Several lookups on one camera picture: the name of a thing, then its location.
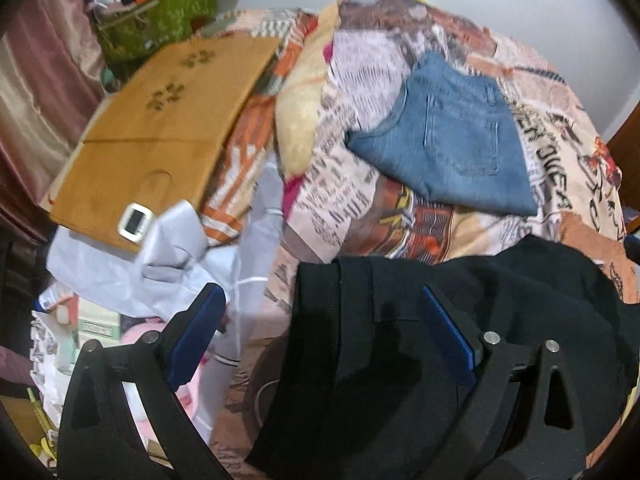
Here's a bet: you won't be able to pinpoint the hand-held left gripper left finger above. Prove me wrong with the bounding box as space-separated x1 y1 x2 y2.
56 282 227 480

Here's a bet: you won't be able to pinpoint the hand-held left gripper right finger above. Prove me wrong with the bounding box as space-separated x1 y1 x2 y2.
422 286 589 480

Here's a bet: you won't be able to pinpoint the black pants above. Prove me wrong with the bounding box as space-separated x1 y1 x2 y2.
245 234 640 480

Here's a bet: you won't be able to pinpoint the white plastic sheet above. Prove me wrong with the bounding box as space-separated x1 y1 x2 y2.
46 160 287 441

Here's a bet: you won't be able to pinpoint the white digital timer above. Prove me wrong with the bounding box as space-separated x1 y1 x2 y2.
117 202 154 246

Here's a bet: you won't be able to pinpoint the printed blanket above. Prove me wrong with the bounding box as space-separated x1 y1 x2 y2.
200 0 640 480

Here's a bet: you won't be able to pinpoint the blue jeans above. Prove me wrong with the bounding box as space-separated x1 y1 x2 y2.
346 51 539 216

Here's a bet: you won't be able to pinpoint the brown paw-print board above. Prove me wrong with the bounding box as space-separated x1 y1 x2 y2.
49 35 284 254

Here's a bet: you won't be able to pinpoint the striped pink curtain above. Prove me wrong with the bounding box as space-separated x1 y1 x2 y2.
0 0 109 247

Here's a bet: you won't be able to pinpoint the green basket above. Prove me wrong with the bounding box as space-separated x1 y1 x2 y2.
94 0 219 65

